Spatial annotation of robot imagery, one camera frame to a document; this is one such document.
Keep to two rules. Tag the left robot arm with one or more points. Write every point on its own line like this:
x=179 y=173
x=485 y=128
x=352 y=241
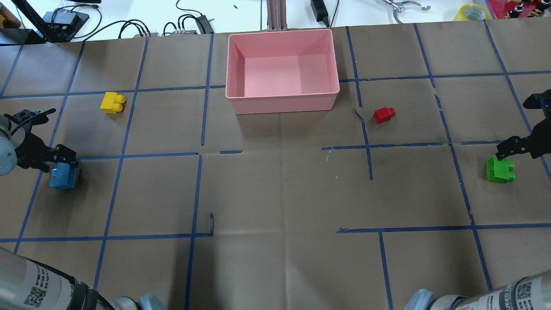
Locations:
x=26 y=284

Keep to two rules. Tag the grey usb hub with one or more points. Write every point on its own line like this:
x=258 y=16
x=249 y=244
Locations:
x=204 y=25

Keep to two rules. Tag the green toy block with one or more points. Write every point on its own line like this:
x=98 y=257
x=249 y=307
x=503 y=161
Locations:
x=500 y=171

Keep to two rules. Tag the yellow tape roll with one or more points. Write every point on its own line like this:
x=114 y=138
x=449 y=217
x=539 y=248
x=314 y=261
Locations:
x=472 y=12

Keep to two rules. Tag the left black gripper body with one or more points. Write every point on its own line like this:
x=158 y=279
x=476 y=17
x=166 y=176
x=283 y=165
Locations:
x=28 y=151

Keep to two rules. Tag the black power adapter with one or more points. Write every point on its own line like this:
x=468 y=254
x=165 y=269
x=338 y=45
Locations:
x=319 y=10

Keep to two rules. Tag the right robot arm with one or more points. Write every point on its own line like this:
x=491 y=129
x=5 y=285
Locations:
x=527 y=293

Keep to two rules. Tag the yellow toy block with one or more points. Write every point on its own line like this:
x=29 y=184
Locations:
x=113 y=103

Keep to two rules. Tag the aluminium frame post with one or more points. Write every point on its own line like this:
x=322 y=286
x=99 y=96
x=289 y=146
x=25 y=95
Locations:
x=277 y=15

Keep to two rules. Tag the blue toy block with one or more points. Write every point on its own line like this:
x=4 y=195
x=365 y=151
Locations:
x=64 y=180

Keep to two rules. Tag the black camera stand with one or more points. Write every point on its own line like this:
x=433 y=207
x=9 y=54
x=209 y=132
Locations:
x=58 y=26

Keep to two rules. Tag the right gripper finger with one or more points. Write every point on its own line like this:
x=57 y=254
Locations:
x=514 y=145

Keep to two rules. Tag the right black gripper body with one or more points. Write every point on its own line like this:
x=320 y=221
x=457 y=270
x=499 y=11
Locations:
x=541 y=144

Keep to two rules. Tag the red toy block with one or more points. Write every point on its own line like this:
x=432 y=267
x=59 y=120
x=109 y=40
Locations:
x=384 y=114

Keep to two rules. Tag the pink plastic box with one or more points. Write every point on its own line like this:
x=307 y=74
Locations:
x=282 y=71

